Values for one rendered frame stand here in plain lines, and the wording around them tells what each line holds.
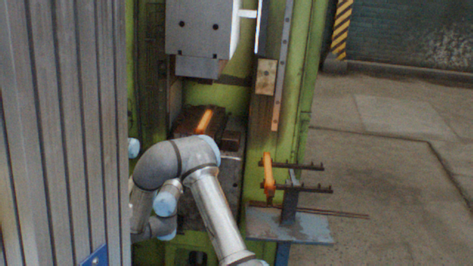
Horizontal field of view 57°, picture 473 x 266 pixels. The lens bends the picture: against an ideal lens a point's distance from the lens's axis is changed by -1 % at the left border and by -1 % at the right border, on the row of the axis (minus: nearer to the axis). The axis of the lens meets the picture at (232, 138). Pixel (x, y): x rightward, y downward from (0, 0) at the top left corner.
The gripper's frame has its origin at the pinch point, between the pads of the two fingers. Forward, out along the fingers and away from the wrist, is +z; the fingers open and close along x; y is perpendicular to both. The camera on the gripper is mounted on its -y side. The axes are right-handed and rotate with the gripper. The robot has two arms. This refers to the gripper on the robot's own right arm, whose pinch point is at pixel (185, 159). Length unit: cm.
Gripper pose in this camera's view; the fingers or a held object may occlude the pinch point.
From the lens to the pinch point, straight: 185.9
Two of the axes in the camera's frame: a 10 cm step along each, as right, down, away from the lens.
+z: 1.2, -3.9, 9.1
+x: 9.9, 1.2, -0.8
